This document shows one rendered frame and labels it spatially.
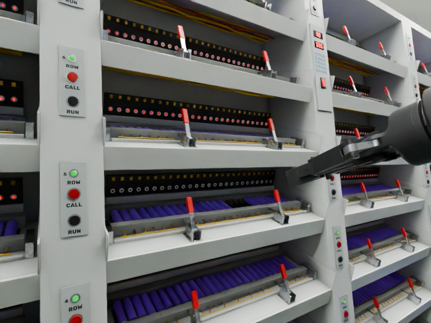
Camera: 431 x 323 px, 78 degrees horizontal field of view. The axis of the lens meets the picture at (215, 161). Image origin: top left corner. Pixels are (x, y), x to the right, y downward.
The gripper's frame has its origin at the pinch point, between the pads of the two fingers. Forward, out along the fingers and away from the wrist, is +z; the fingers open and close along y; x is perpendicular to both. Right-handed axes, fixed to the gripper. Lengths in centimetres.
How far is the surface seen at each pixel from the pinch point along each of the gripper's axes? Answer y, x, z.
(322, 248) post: 30.4, -16.9, 24.4
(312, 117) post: 30.4, 21.7, 15.5
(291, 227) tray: 16.0, -9.3, 21.0
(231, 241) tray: -3.6, -9.8, 21.2
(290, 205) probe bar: 23.4, -3.1, 26.0
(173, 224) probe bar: -14.7, -3.8, 26.5
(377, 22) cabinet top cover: 91, 73, 9
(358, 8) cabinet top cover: 72, 73, 8
